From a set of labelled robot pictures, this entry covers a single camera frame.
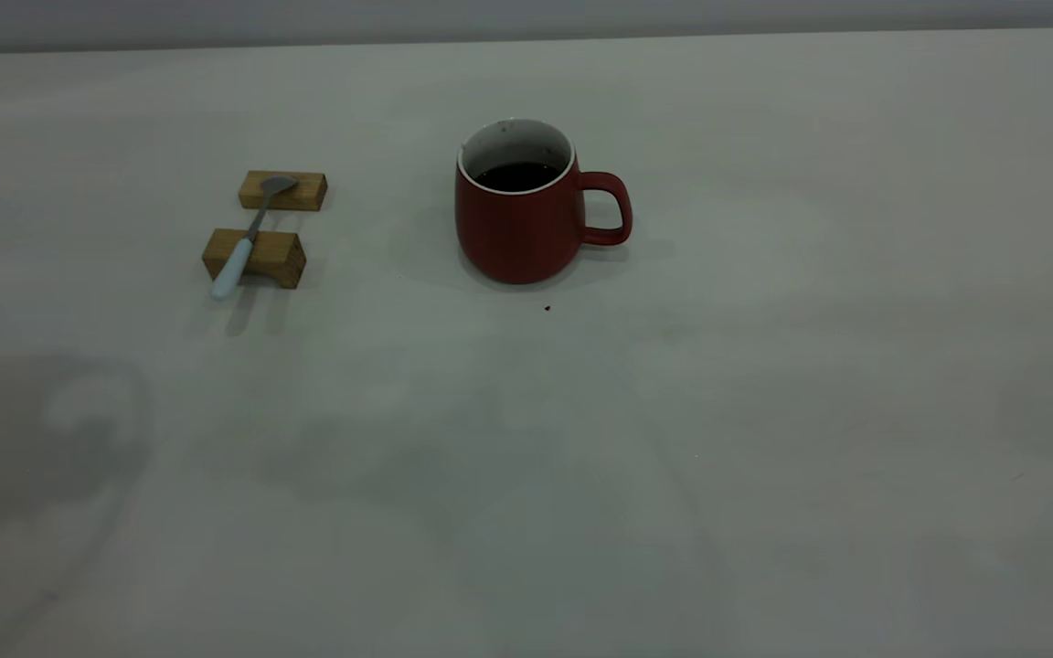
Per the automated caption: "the spoon with pale blue handle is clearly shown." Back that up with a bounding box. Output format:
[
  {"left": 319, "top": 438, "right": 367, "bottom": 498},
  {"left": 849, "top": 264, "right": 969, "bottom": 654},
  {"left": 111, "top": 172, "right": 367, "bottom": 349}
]
[{"left": 210, "top": 175, "right": 299, "bottom": 302}]

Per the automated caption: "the red ceramic mug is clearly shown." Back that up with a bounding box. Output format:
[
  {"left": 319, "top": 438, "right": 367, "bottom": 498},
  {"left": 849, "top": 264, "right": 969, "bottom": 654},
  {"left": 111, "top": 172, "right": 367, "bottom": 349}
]
[{"left": 454, "top": 117, "right": 633, "bottom": 285}]

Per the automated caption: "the flat wooden block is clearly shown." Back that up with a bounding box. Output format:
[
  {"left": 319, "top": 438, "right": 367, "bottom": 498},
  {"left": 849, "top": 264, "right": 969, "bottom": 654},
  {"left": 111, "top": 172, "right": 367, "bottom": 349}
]
[{"left": 239, "top": 170, "right": 328, "bottom": 212}]

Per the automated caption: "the arched wooden block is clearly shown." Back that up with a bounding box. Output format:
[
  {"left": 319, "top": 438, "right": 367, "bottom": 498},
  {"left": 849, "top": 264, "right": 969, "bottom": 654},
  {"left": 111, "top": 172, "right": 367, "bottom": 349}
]
[{"left": 202, "top": 228, "right": 307, "bottom": 290}]

